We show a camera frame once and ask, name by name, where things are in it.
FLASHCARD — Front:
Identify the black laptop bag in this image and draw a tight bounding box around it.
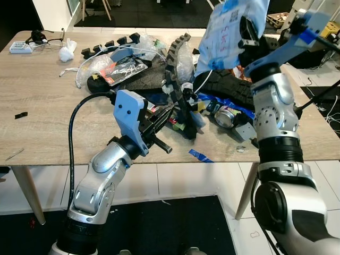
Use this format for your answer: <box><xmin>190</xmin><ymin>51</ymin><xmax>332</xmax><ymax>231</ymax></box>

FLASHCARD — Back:
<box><xmin>290</xmin><ymin>37</ymin><xmax>340</xmax><ymax>70</ymax></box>

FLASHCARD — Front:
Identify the wooden legged chair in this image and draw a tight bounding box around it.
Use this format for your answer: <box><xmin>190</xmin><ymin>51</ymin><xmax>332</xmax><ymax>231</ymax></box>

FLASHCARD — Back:
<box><xmin>80</xmin><ymin>0</ymin><xmax>113</xmax><ymax>22</ymax></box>

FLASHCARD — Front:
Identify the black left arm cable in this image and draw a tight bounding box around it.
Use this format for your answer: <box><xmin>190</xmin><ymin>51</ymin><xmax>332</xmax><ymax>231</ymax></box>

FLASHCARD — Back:
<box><xmin>67</xmin><ymin>90</ymin><xmax>117</xmax><ymax>213</ymax></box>

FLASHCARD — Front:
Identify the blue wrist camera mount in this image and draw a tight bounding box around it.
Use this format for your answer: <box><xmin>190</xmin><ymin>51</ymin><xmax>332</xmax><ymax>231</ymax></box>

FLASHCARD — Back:
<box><xmin>114</xmin><ymin>89</ymin><xmax>152</xmax><ymax>150</ymax></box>
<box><xmin>243</xmin><ymin>8</ymin><xmax>338</xmax><ymax>78</ymax></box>

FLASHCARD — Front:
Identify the black floor mat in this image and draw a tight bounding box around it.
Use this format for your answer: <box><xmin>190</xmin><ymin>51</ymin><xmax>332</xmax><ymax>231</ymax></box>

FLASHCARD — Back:
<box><xmin>0</xmin><ymin>195</ymin><xmax>237</xmax><ymax>255</ymax></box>
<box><xmin>300</xmin><ymin>85</ymin><xmax>340</xmax><ymax>139</ymax></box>

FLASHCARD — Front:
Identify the blue plastic wrapper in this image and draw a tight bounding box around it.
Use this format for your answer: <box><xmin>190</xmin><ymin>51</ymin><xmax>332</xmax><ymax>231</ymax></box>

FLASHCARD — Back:
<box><xmin>199</xmin><ymin>93</ymin><xmax>256</xmax><ymax>120</ymax></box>

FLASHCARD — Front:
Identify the clear plastic bag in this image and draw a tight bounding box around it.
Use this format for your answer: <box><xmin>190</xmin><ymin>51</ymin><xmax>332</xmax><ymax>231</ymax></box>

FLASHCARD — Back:
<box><xmin>175</xmin><ymin>45</ymin><xmax>198</xmax><ymax>86</ymax></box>

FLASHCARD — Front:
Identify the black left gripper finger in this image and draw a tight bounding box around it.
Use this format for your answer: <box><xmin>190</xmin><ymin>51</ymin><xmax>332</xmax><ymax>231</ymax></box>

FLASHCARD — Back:
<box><xmin>157</xmin><ymin>108</ymin><xmax>181</xmax><ymax>133</ymax></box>
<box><xmin>150</xmin><ymin>104</ymin><xmax>177</xmax><ymax>124</ymax></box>

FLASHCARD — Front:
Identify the grey robot right foot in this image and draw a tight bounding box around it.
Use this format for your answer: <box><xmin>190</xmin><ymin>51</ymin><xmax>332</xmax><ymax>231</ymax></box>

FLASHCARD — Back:
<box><xmin>183</xmin><ymin>246</ymin><xmax>208</xmax><ymax>255</ymax></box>

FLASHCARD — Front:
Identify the yellow box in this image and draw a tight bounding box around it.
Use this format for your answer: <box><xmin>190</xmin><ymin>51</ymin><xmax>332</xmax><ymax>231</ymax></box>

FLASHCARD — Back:
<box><xmin>323</xmin><ymin>21</ymin><xmax>340</xmax><ymax>37</ymax></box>

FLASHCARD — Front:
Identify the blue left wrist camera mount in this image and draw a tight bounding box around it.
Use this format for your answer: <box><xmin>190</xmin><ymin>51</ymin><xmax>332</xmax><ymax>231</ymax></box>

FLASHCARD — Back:
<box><xmin>114</xmin><ymin>89</ymin><xmax>152</xmax><ymax>150</ymax></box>

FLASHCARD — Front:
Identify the grey blue card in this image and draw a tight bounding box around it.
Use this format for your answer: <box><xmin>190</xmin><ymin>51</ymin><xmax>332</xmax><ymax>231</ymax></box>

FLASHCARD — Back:
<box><xmin>109</xmin><ymin>45</ymin><xmax>140</xmax><ymax>62</ymax></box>

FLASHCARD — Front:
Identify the white blue printed plastic bag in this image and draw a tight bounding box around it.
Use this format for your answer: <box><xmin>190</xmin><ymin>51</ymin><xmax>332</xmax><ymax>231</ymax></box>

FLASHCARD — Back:
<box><xmin>195</xmin><ymin>0</ymin><xmax>270</xmax><ymax>72</ymax></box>

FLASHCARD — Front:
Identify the silver drink can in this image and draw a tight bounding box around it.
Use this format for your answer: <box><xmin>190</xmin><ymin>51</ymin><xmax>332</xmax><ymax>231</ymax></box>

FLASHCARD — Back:
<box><xmin>214</xmin><ymin>106</ymin><xmax>241</xmax><ymax>129</ymax></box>

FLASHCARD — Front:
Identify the clear bubble wrap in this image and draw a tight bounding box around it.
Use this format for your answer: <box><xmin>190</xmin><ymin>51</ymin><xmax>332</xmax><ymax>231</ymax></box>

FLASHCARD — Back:
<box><xmin>75</xmin><ymin>53</ymin><xmax>115</xmax><ymax>88</ymax></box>

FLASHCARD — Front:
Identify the wooden slatted crate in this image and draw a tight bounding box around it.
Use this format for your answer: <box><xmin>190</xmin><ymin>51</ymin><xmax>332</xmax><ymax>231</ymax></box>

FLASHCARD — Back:
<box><xmin>266</xmin><ymin>12</ymin><xmax>290</xmax><ymax>31</ymax></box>

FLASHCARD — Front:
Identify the short black cable chain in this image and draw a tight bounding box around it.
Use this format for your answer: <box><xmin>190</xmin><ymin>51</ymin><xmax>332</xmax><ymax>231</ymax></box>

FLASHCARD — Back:
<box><xmin>81</xmin><ymin>33</ymin><xmax>141</xmax><ymax>59</ymax></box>

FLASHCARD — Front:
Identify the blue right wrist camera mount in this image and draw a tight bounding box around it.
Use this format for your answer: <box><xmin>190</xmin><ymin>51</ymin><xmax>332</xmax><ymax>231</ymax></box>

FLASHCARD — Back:
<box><xmin>243</xmin><ymin>8</ymin><xmax>338</xmax><ymax>78</ymax></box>

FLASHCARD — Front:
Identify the red black packaged item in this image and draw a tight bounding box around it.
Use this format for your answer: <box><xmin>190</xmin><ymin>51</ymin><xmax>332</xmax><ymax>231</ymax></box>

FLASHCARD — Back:
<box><xmin>98</xmin><ymin>56</ymin><xmax>149</xmax><ymax>87</ymax></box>

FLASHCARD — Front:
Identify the curved black cable chain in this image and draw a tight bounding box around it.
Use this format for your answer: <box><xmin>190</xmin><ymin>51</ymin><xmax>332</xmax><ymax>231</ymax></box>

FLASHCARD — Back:
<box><xmin>162</xmin><ymin>33</ymin><xmax>198</xmax><ymax>140</ymax></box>

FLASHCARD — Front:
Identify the white crumpled tissue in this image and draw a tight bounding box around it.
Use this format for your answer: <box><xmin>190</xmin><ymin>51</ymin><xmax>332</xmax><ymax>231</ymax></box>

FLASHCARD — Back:
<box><xmin>57</xmin><ymin>38</ymin><xmax>79</xmax><ymax>63</ymax></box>

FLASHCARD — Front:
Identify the white floor cable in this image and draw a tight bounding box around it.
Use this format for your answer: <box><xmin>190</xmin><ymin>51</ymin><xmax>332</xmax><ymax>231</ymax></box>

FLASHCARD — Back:
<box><xmin>324</xmin><ymin>96</ymin><xmax>340</xmax><ymax>139</ymax></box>

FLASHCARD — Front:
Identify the grey small box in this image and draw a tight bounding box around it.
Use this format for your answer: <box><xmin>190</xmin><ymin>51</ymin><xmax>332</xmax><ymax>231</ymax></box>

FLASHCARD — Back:
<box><xmin>234</xmin><ymin>123</ymin><xmax>257</xmax><ymax>141</ymax></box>

